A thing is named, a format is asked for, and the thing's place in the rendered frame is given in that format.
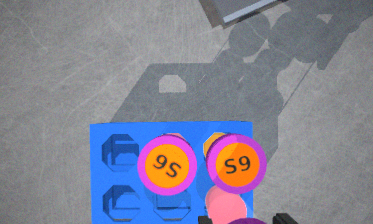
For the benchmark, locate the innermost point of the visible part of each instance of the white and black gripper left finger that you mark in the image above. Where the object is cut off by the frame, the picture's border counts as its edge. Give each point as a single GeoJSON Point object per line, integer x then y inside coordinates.
{"type": "Point", "coordinates": [204, 220]}

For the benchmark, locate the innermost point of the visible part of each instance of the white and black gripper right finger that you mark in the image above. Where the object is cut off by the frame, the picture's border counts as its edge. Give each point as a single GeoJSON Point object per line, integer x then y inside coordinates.
{"type": "Point", "coordinates": [283, 218]}

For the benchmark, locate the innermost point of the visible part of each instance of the blue tube rack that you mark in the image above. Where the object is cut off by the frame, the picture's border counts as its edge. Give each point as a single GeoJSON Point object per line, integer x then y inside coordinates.
{"type": "Point", "coordinates": [120, 194]}

